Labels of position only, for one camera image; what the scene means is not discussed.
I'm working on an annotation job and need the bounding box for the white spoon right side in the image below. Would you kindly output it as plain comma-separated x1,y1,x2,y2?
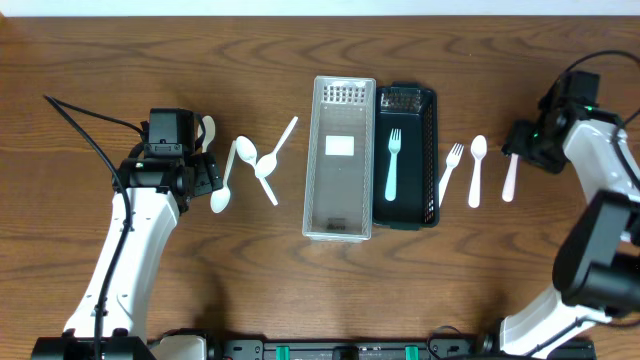
468,135,488,208

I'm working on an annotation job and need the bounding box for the pinkish white plastic fork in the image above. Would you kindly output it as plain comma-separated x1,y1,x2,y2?
502,153,519,202

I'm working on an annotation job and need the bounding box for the white spoon crossed under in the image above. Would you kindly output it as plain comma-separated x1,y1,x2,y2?
236,136,278,206

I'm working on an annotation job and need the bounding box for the white plastic spoon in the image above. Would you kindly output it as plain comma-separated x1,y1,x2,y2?
198,115,216,153

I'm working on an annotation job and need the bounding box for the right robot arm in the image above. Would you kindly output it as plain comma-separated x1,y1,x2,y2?
478,106,639,359

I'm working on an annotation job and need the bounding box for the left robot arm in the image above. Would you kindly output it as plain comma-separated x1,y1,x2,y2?
31,153,223,359

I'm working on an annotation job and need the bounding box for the white spoon bowl down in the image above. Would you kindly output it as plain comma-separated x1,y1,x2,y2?
210,141,236,213

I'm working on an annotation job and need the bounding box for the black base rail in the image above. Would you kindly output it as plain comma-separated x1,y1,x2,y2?
149,329,597,360

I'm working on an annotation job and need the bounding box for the white spoon diagonal top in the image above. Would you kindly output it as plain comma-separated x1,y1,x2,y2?
255,116,298,178

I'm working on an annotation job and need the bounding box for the black plastic mesh basket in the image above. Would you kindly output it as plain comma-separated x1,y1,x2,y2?
373,82,440,230

